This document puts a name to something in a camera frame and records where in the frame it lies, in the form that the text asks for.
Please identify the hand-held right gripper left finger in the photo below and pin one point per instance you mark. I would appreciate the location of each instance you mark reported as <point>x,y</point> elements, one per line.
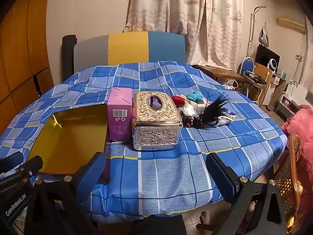
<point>95,169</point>

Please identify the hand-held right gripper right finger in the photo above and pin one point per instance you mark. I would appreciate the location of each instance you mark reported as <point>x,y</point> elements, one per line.
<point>220,176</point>

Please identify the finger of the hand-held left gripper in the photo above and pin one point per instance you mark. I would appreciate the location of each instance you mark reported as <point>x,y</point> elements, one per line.
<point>31,164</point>
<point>9,158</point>

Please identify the blue plush toy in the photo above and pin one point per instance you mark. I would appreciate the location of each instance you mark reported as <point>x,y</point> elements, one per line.
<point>195,95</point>

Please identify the blue plaid tablecloth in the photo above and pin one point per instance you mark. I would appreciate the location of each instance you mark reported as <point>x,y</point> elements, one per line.
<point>171,176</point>

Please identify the white cloth item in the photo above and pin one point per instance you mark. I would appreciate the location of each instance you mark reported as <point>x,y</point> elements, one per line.
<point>227,120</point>

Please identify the pink carton box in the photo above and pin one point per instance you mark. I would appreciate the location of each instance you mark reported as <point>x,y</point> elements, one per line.
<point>119,115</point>

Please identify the rattan chair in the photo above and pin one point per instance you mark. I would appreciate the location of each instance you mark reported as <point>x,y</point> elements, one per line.
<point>291,176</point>

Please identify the white plastic bag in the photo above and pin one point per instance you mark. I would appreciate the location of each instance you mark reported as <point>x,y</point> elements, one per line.
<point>189,111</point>

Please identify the gold ornate tissue box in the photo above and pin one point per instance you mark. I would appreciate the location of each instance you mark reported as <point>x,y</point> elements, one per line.
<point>156,122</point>

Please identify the pink plush item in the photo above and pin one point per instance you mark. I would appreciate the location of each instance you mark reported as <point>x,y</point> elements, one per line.
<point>203,100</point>

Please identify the pink blanket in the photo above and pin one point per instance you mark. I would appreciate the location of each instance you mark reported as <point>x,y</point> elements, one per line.
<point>302,127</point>

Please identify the brown wooden desk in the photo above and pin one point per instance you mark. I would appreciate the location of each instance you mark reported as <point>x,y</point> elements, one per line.
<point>217,71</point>

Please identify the black green tool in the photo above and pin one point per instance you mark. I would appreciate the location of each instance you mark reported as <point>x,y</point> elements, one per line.
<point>254,77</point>

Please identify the brown cardboard panel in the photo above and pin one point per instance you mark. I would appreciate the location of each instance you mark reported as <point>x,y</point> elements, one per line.
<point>265,73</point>

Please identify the black rolled mat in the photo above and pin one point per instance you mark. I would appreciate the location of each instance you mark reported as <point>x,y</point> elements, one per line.
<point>68,56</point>

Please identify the blue metal chair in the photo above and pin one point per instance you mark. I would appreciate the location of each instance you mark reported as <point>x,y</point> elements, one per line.
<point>247,64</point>

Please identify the yellow wooden wardrobe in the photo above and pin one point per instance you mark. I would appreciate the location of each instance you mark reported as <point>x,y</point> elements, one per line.
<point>24,41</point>

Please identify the white round fan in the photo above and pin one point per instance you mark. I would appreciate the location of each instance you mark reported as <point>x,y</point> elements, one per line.
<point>273,65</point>

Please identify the yellow and blue pillow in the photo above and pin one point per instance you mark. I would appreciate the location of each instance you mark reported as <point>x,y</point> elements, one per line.
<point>127,49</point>

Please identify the black monitor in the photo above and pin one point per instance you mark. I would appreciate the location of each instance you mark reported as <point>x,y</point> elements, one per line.
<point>264,53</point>

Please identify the hanging white bag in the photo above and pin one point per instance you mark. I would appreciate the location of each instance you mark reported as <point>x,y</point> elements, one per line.
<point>264,37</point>

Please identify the metal clothes stand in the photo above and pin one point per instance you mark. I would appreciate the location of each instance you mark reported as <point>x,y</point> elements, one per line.
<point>253,24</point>

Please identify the ship print curtain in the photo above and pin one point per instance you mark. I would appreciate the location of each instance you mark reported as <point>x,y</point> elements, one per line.
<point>183,17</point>

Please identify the wall air conditioner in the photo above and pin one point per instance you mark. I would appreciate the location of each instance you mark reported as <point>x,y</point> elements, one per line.
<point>291,24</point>

